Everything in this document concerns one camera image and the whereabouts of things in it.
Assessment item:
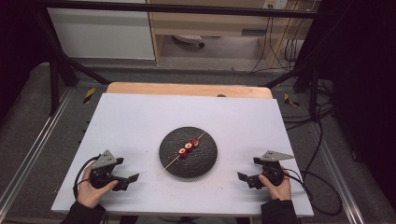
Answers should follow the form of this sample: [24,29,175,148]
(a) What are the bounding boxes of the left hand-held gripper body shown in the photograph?
[89,149,125,189]

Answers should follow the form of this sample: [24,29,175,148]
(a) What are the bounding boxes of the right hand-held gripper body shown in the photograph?
[253,150,295,188]

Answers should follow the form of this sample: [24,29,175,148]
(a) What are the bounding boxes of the thin wooden skewer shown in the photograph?
[156,131,207,175]

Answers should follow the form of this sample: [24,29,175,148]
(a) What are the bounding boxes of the black round plate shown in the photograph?
[159,126,219,179]

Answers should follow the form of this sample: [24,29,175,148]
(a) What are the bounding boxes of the person's right hand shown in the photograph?
[258,166,292,202]

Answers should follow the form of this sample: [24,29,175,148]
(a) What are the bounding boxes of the person's left hand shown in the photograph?
[76,161,120,209]

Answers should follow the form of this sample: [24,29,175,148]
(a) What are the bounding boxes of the white board sheet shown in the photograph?
[50,92,315,218]

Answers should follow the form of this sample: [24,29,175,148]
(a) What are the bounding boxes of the wooden table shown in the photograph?
[106,81,275,100]

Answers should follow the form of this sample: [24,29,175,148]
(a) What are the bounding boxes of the white cabinet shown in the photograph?
[47,7,156,61]

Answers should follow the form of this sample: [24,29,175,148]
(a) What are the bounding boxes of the black curtain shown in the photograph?
[0,0,50,129]
[314,0,396,214]

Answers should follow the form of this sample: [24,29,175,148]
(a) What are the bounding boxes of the white chair base with caster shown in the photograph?
[171,34,206,49]

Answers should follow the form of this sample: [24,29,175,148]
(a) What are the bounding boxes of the light wooden desk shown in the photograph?
[146,0,321,68]

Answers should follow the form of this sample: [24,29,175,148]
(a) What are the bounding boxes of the white power strip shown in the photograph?
[262,0,290,10]

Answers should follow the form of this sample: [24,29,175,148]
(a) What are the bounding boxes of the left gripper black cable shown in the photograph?
[72,154,105,200]

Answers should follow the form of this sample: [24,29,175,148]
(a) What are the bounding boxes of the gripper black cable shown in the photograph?
[72,154,105,200]
[281,167,344,217]

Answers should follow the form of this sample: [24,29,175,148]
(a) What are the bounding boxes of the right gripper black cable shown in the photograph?
[281,167,344,217]

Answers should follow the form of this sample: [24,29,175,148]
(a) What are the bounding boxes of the aluminium floor rail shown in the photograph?
[0,88,75,214]
[305,122,366,224]

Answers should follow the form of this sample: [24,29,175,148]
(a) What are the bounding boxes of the black floor cables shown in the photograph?
[281,78,336,132]

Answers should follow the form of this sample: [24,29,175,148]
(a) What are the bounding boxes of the hanging black cables bundle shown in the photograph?
[249,14,301,75]

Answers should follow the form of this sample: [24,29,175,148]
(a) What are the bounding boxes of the black metal frame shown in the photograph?
[31,0,334,123]

